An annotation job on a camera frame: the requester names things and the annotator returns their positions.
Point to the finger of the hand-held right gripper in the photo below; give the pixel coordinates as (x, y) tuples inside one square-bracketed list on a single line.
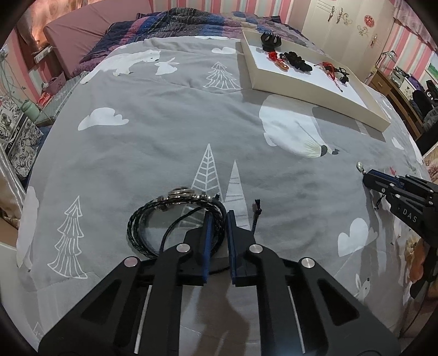
[(385, 193), (393, 178)]

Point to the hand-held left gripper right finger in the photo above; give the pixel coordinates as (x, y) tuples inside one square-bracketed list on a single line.
[(232, 246)]

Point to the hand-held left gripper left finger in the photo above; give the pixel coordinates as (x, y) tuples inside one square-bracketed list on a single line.
[(205, 246)]

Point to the white shallow tray box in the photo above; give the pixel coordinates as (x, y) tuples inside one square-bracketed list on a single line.
[(308, 87)]

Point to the black scrunchie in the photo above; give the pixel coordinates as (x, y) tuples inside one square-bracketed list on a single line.
[(298, 61)]

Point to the black hair claw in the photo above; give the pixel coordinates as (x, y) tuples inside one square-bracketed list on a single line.
[(270, 40)]

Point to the floral cloth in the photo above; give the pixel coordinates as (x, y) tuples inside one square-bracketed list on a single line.
[(432, 164)]

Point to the black bag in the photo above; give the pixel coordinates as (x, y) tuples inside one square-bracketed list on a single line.
[(426, 113)]

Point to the wooden desk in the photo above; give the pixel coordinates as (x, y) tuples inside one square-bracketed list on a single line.
[(386, 85)]

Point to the grey printed blanket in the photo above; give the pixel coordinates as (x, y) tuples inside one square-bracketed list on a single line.
[(137, 154)]

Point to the desk lamp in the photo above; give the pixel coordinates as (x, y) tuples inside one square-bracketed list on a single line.
[(386, 58)]

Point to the white wardrobe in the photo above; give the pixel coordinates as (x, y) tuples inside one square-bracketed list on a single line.
[(345, 30)]

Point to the pink curtain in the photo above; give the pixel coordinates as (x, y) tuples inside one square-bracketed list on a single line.
[(415, 24), (30, 24)]

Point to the beige satin cloth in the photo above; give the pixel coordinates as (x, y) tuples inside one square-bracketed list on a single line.
[(10, 191)]

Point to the grey woven basket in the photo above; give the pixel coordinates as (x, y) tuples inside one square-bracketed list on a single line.
[(56, 99)]

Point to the black white floral box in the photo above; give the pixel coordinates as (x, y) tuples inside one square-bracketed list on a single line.
[(20, 137)]

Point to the green bottle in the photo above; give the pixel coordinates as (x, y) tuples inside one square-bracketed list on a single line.
[(29, 110)]

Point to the striped purple quilt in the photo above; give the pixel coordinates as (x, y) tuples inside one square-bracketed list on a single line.
[(191, 24)]

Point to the pink mattress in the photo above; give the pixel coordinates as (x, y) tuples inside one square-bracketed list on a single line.
[(82, 30)]

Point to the white power strip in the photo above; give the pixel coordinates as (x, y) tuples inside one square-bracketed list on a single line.
[(41, 53)]

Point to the framed couple wall picture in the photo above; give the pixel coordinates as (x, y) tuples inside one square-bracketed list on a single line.
[(433, 67)]

